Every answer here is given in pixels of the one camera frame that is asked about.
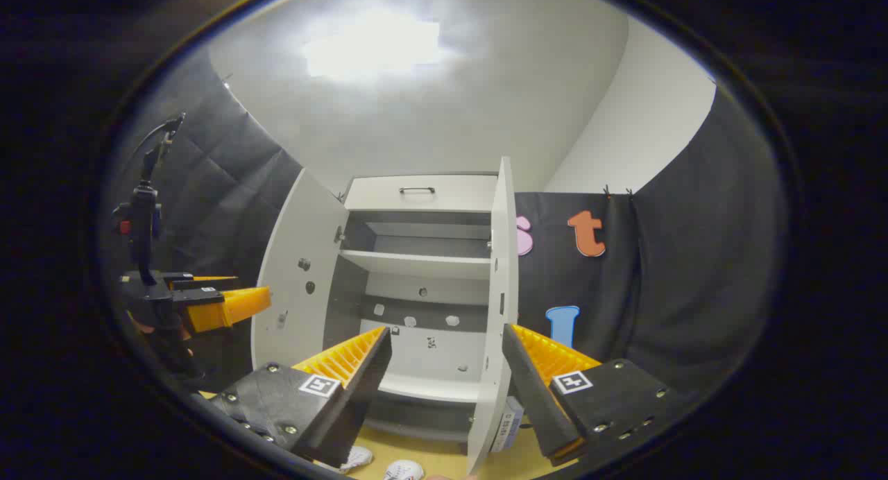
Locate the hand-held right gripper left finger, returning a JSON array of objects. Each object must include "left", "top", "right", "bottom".
[{"left": 208, "top": 326, "right": 393, "bottom": 469}]

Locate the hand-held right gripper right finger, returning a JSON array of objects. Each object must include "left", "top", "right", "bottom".
[{"left": 502, "top": 323, "right": 685, "bottom": 468}]

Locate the white striped shoe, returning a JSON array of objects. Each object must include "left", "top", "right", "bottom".
[
  {"left": 340, "top": 445, "right": 374, "bottom": 474},
  {"left": 384, "top": 459, "right": 425, "bottom": 480}
]

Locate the white shoe cabinet door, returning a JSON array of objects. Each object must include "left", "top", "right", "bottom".
[
  {"left": 466, "top": 156, "right": 520, "bottom": 475},
  {"left": 251, "top": 168, "right": 350, "bottom": 374}
]

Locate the white shoe cabinet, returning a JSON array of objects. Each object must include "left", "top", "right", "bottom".
[{"left": 251, "top": 156, "right": 520, "bottom": 475}]

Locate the white cabinet drawer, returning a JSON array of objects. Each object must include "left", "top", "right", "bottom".
[{"left": 345, "top": 175, "right": 499, "bottom": 213}]

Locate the white labelled box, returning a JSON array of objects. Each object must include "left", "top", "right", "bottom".
[{"left": 489, "top": 395, "right": 525, "bottom": 454}]

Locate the black backdrop cloth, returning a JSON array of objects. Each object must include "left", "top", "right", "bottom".
[{"left": 104, "top": 50, "right": 788, "bottom": 397}]

